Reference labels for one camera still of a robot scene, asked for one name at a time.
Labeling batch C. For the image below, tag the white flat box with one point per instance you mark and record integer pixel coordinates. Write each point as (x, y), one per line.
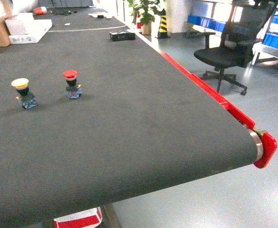
(40, 28)

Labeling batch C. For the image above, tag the yellow black striped bollard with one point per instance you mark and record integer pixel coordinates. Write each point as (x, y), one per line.
(162, 30)

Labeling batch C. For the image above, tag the black office chair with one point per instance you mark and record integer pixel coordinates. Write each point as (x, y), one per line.
(247, 18)

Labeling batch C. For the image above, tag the potted green plant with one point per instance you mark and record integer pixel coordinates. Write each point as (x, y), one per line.
(145, 10)

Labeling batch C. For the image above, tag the small white box on top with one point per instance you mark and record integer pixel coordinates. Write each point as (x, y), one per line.
(20, 24)

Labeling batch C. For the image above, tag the red mushroom push button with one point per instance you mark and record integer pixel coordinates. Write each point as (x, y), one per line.
(74, 90)

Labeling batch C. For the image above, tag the yellow mushroom push button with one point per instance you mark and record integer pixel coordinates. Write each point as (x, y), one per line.
(26, 98)

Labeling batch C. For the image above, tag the red conveyor side rail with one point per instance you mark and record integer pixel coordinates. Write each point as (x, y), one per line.
(269, 143)

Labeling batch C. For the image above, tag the black small box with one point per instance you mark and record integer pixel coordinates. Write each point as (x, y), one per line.
(123, 35)

